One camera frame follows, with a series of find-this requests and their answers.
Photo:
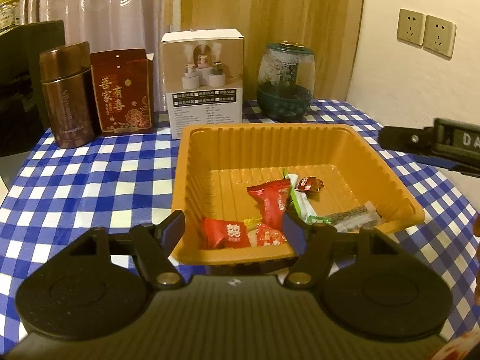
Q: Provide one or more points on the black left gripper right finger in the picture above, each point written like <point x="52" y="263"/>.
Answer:
<point x="313" y="245"/>

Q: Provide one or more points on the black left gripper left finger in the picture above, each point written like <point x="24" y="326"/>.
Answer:
<point x="152" y="245"/>

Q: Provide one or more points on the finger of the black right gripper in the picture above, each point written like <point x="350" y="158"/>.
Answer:
<point x="415" y="141"/>
<point x="449" y="165"/>

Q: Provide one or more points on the large red snack packet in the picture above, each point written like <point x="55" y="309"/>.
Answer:
<point x="272" y="199"/>

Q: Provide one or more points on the person's right hand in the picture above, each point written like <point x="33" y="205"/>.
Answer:
<point x="476" y="233"/>

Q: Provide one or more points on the green white snack packet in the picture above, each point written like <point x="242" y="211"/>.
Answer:
<point x="302" y="205"/>

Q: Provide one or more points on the clear seaweed snack packet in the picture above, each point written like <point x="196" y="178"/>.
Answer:
<point x="349" y="221"/>

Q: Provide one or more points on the small red patterned candy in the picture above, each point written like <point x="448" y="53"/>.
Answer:
<point x="263" y="235"/>

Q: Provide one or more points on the small dark red candy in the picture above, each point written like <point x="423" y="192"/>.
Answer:
<point x="310" y="185"/>

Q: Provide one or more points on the red double happiness candy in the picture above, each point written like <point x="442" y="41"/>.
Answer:
<point x="221" y="234"/>

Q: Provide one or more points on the orange plastic tray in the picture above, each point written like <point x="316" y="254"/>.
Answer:
<point x="216" y="164"/>

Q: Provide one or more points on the green glass terrarium jar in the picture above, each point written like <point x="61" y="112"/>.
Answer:
<point x="286" y="81"/>

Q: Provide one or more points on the red chinese gift box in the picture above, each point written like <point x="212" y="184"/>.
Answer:
<point x="123" y="90"/>

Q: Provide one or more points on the black box at left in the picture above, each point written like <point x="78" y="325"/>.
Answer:
<point x="24" y="116"/>

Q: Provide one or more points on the white humidifier product box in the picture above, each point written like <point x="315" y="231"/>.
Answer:
<point x="202" y="77"/>

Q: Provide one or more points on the brown metal tea tin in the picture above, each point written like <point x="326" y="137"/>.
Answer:
<point x="67" y="89"/>

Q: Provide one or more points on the pale pink curtain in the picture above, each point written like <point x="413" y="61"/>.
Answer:
<point x="108" y="25"/>

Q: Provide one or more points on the glass jar with label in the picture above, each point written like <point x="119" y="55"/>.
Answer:
<point x="9" y="15"/>

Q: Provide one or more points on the beige wall socket right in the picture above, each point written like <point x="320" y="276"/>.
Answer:
<point x="440" y="36"/>

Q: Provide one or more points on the beige wall socket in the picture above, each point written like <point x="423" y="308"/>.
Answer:
<point x="440" y="36"/>
<point x="411" y="27"/>

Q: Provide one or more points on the beige wall socket left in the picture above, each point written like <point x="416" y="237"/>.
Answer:
<point x="411" y="27"/>

